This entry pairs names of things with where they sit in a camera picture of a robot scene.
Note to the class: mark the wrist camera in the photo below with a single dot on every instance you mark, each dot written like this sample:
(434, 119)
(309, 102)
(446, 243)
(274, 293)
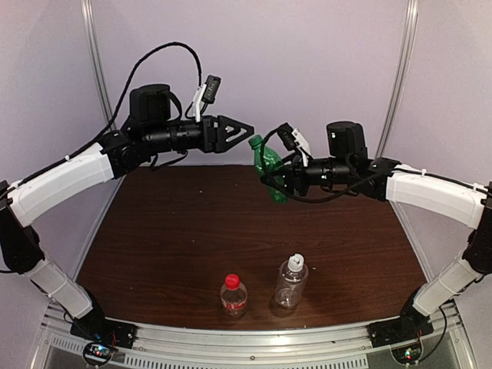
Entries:
(293, 139)
(205, 96)

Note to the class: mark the green plastic bottle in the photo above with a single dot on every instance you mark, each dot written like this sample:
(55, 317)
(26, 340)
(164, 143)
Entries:
(273, 162)

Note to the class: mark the left circuit board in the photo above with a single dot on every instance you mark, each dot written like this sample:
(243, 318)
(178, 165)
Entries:
(97, 354)

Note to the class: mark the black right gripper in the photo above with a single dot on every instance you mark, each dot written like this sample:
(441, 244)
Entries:
(291, 172)

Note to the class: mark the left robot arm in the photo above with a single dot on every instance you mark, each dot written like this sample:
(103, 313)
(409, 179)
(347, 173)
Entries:
(148, 131)

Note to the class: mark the right circuit board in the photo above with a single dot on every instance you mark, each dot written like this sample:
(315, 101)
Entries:
(407, 354)

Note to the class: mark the clear bottle red label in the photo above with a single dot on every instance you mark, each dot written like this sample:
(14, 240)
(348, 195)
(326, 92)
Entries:
(234, 302)

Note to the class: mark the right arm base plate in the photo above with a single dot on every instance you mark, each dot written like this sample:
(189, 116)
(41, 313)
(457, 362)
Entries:
(397, 330)

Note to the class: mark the red bottle cap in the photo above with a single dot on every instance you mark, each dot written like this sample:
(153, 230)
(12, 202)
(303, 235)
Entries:
(232, 281)

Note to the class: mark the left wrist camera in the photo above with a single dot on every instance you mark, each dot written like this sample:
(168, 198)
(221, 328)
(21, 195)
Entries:
(205, 96)

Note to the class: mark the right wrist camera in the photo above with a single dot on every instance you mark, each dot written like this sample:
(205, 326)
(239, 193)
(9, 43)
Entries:
(293, 139)

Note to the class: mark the green bottle cap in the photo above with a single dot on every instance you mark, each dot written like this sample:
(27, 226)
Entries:
(255, 142)

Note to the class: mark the clear bottle white cap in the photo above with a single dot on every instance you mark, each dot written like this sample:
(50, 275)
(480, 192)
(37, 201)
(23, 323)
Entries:
(292, 277)

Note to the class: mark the left rear aluminium post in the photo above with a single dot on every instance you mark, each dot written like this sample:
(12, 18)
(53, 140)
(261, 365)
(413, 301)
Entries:
(88, 20)

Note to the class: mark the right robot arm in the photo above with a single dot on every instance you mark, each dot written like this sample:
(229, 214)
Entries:
(447, 221)

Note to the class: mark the aluminium post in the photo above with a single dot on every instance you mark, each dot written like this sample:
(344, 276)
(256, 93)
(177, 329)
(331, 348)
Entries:
(403, 64)
(88, 20)

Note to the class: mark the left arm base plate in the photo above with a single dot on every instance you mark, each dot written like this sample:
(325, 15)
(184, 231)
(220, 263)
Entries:
(106, 331)

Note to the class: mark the right rear aluminium post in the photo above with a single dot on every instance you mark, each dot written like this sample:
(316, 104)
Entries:
(403, 64)

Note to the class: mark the front aluminium frame rail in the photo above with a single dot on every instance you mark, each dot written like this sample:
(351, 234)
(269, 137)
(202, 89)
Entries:
(342, 346)

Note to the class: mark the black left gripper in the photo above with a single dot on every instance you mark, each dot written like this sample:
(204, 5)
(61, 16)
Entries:
(213, 137)

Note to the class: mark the circuit board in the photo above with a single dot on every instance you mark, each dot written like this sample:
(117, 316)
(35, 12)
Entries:
(407, 354)
(97, 354)

